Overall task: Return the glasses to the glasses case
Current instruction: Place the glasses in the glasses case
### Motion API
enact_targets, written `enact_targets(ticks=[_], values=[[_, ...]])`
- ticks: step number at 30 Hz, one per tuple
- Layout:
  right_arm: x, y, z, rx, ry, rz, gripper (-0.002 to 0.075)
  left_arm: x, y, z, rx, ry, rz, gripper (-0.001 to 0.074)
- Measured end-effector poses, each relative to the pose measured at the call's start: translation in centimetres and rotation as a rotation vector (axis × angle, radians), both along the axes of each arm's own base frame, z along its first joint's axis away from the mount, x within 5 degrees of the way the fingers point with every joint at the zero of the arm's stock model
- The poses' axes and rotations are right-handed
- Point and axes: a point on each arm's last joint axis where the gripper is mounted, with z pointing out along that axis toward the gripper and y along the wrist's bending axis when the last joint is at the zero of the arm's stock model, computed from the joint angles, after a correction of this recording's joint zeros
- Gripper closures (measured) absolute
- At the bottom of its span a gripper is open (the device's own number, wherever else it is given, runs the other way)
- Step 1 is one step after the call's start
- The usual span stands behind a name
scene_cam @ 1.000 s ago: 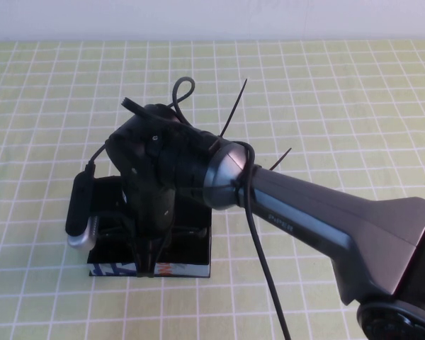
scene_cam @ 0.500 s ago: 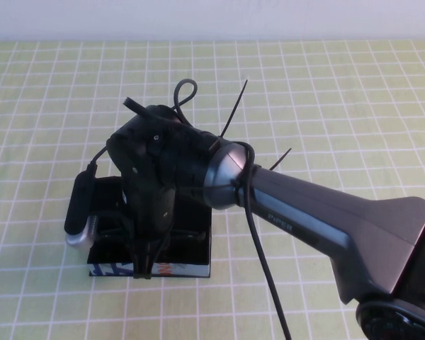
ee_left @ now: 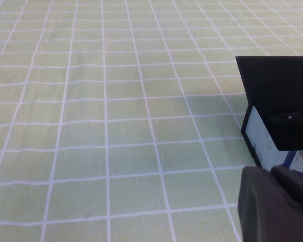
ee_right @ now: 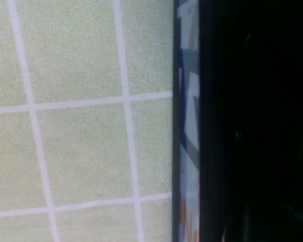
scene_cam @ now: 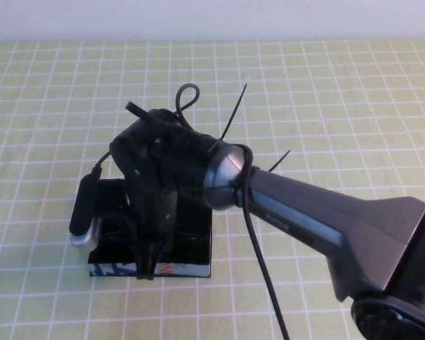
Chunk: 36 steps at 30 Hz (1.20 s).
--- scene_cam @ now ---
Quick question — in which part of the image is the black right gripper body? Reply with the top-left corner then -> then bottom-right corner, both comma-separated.
126,175 -> 181,249

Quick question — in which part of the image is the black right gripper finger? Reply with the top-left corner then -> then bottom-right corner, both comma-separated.
136,243 -> 160,281
154,229 -> 175,265

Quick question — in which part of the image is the black glasses case printed side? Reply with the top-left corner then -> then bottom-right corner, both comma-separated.
88,178 -> 213,278

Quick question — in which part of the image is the black zip tie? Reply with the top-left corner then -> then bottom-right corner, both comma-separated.
268,149 -> 291,173
219,84 -> 249,142

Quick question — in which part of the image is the green white checked tablecloth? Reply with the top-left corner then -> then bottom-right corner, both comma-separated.
0,39 -> 425,340

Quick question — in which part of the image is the right wrist camera black silver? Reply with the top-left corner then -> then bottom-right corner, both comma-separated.
69,172 -> 103,252

